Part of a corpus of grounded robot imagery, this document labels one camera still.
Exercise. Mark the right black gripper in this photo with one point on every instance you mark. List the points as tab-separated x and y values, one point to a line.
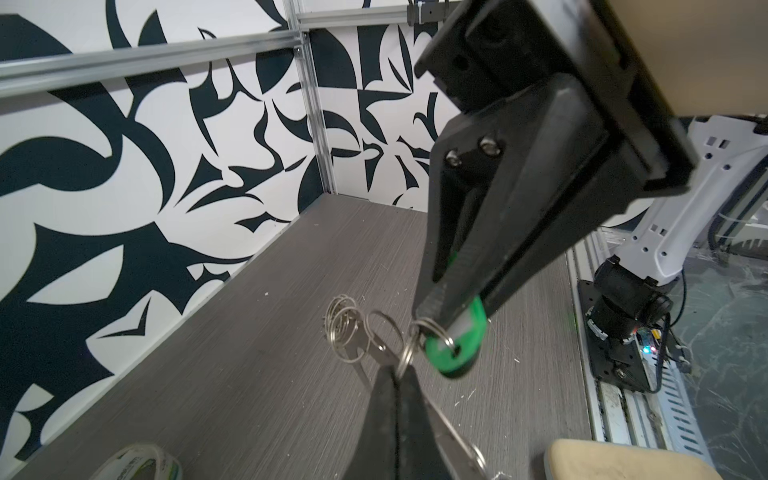
514	185

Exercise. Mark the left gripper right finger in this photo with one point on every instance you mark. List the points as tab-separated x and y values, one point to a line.
418	455

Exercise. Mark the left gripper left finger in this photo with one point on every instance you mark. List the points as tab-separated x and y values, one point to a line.
376	452

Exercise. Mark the green key tag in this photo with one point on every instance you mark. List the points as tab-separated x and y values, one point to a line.
467	334

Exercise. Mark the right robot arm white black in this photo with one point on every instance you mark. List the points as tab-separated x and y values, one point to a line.
710	60

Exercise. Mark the beige glasses case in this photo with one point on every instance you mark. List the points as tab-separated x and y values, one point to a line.
585	459

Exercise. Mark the patterned tape roll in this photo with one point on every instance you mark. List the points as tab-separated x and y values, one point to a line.
140	461

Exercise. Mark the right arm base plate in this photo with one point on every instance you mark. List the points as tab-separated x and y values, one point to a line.
614	361

